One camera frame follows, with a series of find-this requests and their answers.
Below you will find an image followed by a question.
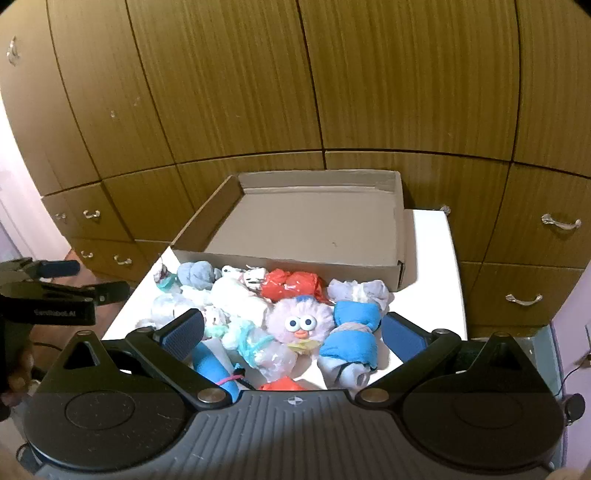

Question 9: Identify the white black patterned sock bundle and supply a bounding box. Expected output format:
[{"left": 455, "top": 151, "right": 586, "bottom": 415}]
[{"left": 222, "top": 264, "right": 267, "bottom": 292}]

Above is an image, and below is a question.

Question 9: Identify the large red plastic bag bundle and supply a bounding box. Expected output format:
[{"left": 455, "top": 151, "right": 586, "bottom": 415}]
[{"left": 261, "top": 269, "right": 334, "bottom": 306}]

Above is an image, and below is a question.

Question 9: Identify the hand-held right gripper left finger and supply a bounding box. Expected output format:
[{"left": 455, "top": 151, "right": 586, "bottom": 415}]
[{"left": 37, "top": 308, "right": 232, "bottom": 411}]

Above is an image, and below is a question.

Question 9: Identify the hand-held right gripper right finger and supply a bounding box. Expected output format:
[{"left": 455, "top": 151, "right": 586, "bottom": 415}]
[{"left": 355, "top": 311, "right": 552, "bottom": 410}]

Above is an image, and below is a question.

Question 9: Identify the clear plastic bundle teal yarn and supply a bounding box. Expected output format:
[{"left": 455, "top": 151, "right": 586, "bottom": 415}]
[{"left": 222, "top": 318, "right": 297, "bottom": 383}]

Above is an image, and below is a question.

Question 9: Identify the white room door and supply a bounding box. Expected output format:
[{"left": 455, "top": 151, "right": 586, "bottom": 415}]
[{"left": 0, "top": 95, "right": 74, "bottom": 266}]

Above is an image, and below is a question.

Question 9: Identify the pink fluffy toy with eyes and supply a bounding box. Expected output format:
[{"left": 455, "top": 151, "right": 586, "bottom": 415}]
[{"left": 267, "top": 295, "right": 334, "bottom": 357}]

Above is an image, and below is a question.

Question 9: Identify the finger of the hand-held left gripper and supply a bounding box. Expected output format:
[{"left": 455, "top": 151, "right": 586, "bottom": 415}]
[
  {"left": 0, "top": 257, "right": 81, "bottom": 283},
  {"left": 0, "top": 280, "right": 131, "bottom": 306}
]

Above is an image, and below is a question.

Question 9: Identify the white and teal bundle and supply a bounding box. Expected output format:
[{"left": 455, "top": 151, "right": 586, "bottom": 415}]
[{"left": 154, "top": 262, "right": 182, "bottom": 292}]

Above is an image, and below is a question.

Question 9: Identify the lavender sock bundle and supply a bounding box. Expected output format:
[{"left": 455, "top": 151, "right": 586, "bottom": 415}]
[{"left": 327, "top": 278, "right": 394, "bottom": 312}]

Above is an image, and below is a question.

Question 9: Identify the blue and grey sock bundle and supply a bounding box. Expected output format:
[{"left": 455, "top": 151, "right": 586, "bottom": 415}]
[{"left": 318, "top": 301, "right": 385, "bottom": 389}]

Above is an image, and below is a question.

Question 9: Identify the brown cardboard box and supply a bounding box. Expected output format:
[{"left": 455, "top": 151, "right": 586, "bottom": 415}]
[{"left": 170, "top": 170, "right": 407, "bottom": 292}]

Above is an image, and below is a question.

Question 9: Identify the person's left hand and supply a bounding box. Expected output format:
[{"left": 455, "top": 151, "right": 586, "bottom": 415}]
[{"left": 0, "top": 348, "right": 41, "bottom": 408}]

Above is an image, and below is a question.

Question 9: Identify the wooden wardrobe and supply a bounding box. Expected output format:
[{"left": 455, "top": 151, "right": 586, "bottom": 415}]
[{"left": 0, "top": 0, "right": 591, "bottom": 328}]

